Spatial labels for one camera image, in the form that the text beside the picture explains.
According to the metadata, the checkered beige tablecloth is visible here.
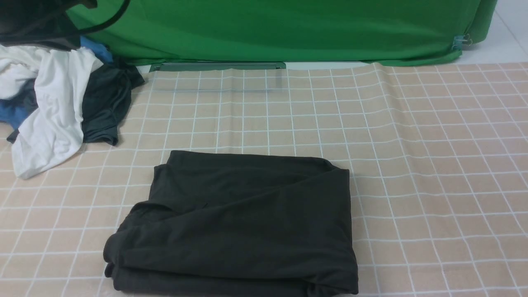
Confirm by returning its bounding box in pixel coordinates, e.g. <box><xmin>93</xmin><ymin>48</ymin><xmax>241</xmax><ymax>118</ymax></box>
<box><xmin>0</xmin><ymin>63</ymin><xmax>528</xmax><ymax>297</ymax></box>

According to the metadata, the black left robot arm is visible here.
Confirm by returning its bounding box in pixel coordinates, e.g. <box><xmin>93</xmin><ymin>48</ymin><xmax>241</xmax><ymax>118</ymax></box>
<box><xmin>0</xmin><ymin>0</ymin><xmax>98</xmax><ymax>50</ymax></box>

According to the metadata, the green backdrop cloth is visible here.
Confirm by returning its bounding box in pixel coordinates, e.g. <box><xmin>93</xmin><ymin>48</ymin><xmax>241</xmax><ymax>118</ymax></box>
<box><xmin>89</xmin><ymin>0</ymin><xmax>497</xmax><ymax>66</ymax></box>

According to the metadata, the dark teal crumpled shirt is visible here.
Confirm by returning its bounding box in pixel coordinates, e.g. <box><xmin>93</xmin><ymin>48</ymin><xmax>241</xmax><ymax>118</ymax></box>
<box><xmin>0</xmin><ymin>56</ymin><xmax>145</xmax><ymax>146</ymax></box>

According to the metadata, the blue crumpled garment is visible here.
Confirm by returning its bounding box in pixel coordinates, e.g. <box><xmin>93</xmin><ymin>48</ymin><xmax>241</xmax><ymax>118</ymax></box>
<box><xmin>0</xmin><ymin>38</ymin><xmax>113</xmax><ymax>129</ymax></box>

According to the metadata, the dark gray long-sleeve shirt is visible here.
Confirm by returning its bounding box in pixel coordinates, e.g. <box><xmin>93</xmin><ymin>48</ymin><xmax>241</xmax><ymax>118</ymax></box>
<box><xmin>103</xmin><ymin>151</ymin><xmax>359</xmax><ymax>297</ymax></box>

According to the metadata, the blue binder clip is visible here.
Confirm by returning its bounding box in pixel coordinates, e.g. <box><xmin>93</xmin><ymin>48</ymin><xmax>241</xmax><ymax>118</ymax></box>
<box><xmin>451</xmin><ymin>34</ymin><xmax>473</xmax><ymax>50</ymax></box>

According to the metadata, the white crumpled shirt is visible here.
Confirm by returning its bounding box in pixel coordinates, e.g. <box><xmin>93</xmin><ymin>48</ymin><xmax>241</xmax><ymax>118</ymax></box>
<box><xmin>1</xmin><ymin>46</ymin><xmax>103</xmax><ymax>180</ymax></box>

